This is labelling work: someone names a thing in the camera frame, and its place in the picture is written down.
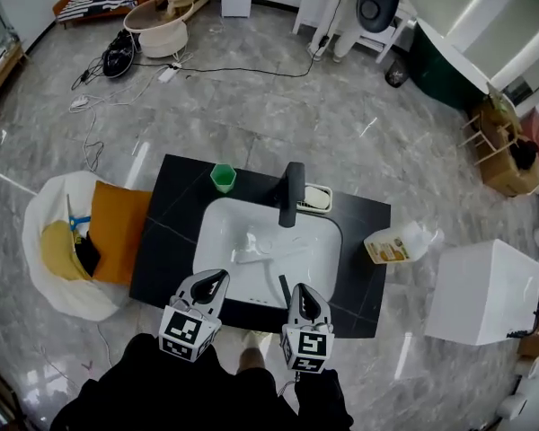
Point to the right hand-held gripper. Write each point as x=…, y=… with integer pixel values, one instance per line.
x=307, y=348

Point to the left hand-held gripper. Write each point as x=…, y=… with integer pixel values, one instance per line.
x=184, y=330

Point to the person's left forearm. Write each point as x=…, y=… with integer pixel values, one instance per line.
x=152, y=362

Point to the person's right forearm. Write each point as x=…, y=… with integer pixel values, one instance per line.
x=319, y=402

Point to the person's right shoe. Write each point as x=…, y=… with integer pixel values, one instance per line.
x=253, y=353

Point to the black stone vanity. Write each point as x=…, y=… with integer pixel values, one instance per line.
x=170, y=231

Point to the white sink basin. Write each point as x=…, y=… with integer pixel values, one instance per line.
x=233, y=222

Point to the white soap dish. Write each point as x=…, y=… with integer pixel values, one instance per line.
x=300, y=204

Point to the orange label pump bottle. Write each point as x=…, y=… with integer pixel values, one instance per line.
x=391, y=246

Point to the orange cushion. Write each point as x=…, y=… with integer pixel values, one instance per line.
x=121, y=227

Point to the white soap bar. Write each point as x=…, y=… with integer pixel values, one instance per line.
x=315, y=196

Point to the person's black clothing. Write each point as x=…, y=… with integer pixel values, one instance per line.
x=184, y=409

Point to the black sink faucet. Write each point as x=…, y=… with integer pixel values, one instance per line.
x=292, y=196

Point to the green cup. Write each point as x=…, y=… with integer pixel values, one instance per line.
x=223, y=178

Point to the black cloth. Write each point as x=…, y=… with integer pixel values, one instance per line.
x=87, y=254

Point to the blue plastic tool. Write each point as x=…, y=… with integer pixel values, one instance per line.
x=78, y=223

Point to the yellow cloth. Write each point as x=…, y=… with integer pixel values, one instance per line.
x=58, y=254

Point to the white laundry bag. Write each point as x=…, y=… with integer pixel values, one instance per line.
x=49, y=196

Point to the black bathtub faucet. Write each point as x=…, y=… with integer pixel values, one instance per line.
x=523, y=331

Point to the white power strip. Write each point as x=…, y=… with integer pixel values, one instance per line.
x=166, y=75
x=79, y=102

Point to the large cardboard box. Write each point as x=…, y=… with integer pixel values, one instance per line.
x=503, y=175

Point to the wooden chair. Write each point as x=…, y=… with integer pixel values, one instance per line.
x=487, y=137

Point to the black wastebasket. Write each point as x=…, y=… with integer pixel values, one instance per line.
x=396, y=73

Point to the round beige side table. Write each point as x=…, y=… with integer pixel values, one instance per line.
x=161, y=38

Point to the black bag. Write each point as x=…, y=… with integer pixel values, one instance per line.
x=524, y=154

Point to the green bathtub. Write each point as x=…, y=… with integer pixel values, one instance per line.
x=435, y=74

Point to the pink cloth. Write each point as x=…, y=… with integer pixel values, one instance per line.
x=535, y=126

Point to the white desk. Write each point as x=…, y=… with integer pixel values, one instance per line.
x=303, y=11

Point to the wooden bench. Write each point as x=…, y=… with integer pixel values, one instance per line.
x=0, y=74

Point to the striped blanket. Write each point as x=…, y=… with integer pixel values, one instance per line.
x=94, y=5

